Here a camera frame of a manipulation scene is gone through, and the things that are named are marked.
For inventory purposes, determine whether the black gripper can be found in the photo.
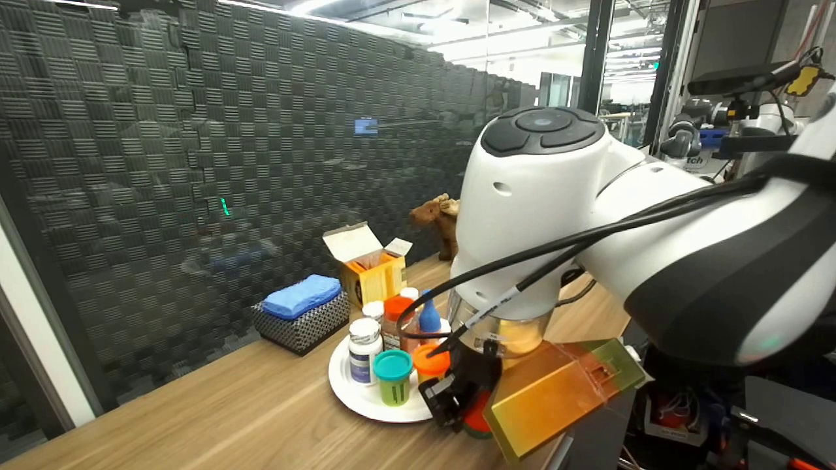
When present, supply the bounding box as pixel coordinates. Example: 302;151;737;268
414;336;503;434

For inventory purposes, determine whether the green dough can teal lid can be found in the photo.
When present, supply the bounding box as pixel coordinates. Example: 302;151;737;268
370;348;417;408

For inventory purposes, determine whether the brown spice bottle orange lid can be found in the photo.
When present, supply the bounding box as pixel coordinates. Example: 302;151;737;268
378;296;419;353

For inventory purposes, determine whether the white pill bottle blue label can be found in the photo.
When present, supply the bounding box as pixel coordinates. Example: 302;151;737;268
344;317;387;386

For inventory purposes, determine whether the white paper plate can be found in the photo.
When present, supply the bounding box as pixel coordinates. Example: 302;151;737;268
327;314;456;429

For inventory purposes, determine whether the open yellow cardboard box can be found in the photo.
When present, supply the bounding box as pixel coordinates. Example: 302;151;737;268
319;219;414;309

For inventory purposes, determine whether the grey woven basket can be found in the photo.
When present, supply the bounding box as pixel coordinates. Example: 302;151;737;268
250;292;353;358

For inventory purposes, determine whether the brown moose plush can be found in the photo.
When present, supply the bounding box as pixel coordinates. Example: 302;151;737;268
406;191;464;264

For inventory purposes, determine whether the blue folded cloth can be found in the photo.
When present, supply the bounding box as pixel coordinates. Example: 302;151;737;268
259;272;344;323

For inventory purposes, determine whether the dark screen on stand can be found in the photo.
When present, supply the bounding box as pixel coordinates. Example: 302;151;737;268
683;0;824;99

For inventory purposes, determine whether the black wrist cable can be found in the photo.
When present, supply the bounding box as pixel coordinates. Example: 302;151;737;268
393;168;786;361

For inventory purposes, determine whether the red cable bundle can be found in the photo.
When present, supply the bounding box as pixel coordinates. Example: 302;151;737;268
648;386;725;446

